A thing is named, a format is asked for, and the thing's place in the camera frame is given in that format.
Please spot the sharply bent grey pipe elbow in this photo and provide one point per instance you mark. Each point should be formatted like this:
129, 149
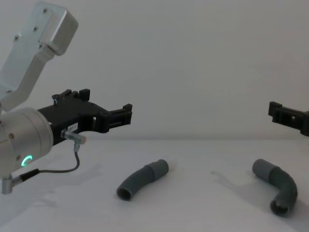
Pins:
282, 178

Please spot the gently curved grey pipe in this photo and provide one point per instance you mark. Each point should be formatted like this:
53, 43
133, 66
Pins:
142, 176

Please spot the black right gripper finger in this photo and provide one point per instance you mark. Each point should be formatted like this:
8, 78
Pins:
287, 116

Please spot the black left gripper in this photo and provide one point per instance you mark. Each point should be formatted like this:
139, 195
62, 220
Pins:
70, 116

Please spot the white table cloth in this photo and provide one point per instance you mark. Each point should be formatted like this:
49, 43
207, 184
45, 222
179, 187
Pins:
193, 215

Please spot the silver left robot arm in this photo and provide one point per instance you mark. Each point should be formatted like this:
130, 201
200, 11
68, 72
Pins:
24, 137

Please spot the white curtain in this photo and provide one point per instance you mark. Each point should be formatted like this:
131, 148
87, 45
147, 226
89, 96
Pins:
181, 60

